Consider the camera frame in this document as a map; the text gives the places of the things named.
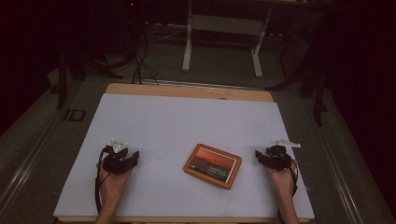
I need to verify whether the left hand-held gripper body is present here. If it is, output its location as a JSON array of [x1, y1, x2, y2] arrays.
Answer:
[[102, 138, 134, 175]]

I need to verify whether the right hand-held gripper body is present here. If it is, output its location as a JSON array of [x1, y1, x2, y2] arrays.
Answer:
[[262, 139, 302, 172]]

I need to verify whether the person's right hand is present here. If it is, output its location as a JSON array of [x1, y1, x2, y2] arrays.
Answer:
[[264, 158, 300, 200]]

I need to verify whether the person's left hand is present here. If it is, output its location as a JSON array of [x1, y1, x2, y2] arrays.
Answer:
[[96, 161, 134, 206]]

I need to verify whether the white table mat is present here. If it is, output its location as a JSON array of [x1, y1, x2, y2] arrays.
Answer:
[[52, 92, 316, 219]]

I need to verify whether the black floor plate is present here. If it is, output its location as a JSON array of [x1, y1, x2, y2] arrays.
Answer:
[[63, 108, 87, 122]]

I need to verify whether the black metal stand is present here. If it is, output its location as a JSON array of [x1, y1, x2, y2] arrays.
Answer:
[[55, 48, 125, 110], [264, 12, 332, 128]]

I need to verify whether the metal floor strip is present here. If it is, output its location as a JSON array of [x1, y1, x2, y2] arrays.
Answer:
[[140, 78, 266, 91]]

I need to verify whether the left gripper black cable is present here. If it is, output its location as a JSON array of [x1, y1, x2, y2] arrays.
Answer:
[[94, 147, 112, 215]]

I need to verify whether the metal floor rail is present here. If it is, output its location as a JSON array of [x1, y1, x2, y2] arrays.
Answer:
[[0, 116, 62, 216], [306, 101, 366, 224]]

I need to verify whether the bundle of black cables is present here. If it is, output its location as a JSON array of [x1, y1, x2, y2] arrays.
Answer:
[[120, 0, 161, 86]]

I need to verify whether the white metal desk frame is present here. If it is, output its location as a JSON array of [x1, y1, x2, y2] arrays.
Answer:
[[181, 0, 276, 79]]

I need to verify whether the white floor cable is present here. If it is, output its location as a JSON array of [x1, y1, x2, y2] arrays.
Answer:
[[147, 21, 189, 43]]

